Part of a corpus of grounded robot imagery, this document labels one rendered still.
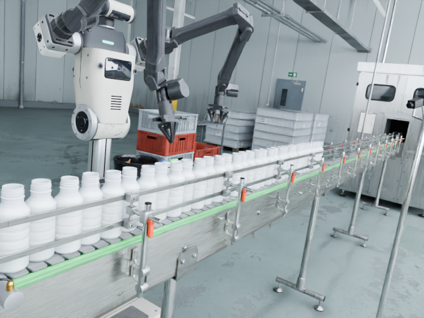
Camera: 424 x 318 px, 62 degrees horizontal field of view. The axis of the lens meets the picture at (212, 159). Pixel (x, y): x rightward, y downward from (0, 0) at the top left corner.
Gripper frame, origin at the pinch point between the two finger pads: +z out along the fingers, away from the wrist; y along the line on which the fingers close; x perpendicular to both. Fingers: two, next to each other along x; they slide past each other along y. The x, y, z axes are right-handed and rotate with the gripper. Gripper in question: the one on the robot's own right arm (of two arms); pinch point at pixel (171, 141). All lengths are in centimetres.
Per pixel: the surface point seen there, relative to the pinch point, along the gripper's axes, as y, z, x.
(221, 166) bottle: 2.6, 12.6, -18.7
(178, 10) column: 766, -464, 545
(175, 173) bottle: -21.7, 11.9, -18.1
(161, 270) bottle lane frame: -28.2, 38.7, -12.5
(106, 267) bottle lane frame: -48, 31, -15
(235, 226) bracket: 3.0, 34.0, -20.0
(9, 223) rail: -70, 15, -19
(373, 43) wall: 1025, -250, 64
